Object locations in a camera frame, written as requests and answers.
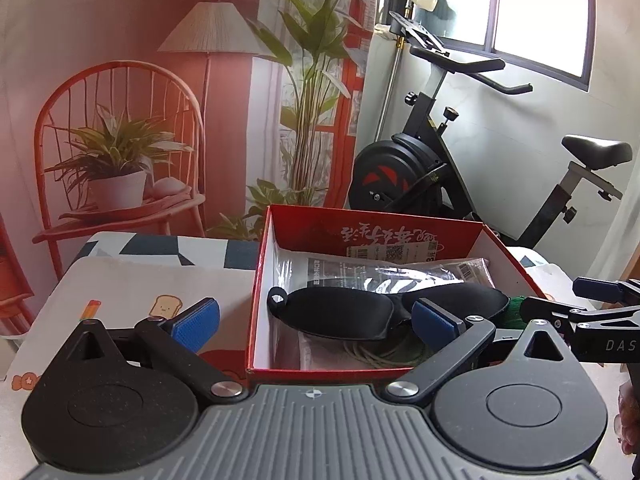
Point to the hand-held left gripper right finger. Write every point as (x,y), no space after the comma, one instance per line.
(432,324)

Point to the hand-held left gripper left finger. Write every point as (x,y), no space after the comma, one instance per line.
(196,324)

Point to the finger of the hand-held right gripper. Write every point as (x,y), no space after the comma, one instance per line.
(545,310)
(595,289)

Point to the green knit item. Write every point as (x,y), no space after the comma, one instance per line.
(512,312)

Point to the small clear plastic packet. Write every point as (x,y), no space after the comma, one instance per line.
(465,272)

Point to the large clear plastic packet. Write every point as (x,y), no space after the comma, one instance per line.
(350,272)

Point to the black eye mask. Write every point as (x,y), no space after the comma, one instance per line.
(325,310)

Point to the red cardboard box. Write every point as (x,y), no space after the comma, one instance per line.
(360,230)

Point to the pink patterned cloth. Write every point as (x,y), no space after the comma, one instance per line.
(631,420)

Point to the white cartoon printed blanket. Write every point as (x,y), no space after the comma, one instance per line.
(125,285)

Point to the geometric patterned cloth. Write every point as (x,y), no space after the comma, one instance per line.
(150,250)

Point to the black exercise bike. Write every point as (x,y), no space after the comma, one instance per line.
(380,175)

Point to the metal pole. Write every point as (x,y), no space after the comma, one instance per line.
(390,90)

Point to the black framed window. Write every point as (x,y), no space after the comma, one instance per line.
(540,10)

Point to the wall poster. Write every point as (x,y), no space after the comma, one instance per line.
(125,10)

